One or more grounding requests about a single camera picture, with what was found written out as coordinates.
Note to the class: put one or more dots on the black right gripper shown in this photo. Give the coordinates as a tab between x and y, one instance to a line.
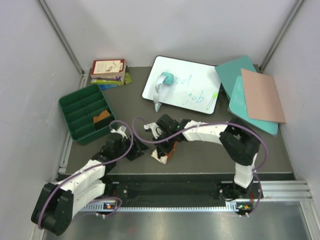
162	150

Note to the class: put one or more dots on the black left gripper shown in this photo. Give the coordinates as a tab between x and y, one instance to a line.
137	149

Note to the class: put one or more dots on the orange underwear white waistband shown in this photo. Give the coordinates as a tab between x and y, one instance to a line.
164	151

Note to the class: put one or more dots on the mustard brown underwear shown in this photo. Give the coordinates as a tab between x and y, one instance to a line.
103	115

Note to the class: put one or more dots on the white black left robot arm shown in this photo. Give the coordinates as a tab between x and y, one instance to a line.
59	202

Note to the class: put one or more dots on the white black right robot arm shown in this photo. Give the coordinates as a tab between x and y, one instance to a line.
239	141

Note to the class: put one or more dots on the white dry-erase board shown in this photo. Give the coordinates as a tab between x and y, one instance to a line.
193	86

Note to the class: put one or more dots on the green whiteboard marker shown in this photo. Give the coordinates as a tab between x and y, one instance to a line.
214	96

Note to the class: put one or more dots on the green divided plastic tray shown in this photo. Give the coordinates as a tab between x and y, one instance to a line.
79	108

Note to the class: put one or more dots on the blue cover book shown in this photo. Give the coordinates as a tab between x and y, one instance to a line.
108	86

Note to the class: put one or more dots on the dark teal folding board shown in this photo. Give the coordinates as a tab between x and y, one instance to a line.
229	71

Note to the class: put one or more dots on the red cover book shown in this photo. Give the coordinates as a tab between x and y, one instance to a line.
108	68

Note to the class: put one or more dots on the pink folding board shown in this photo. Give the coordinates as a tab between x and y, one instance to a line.
268	92

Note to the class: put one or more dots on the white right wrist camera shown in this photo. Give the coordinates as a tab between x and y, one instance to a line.
154	129

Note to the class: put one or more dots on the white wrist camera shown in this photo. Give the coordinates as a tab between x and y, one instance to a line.
121	130
154	129

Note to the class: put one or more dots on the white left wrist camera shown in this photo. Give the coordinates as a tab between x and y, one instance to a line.
121	130

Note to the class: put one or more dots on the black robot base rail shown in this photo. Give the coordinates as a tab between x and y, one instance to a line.
177	190

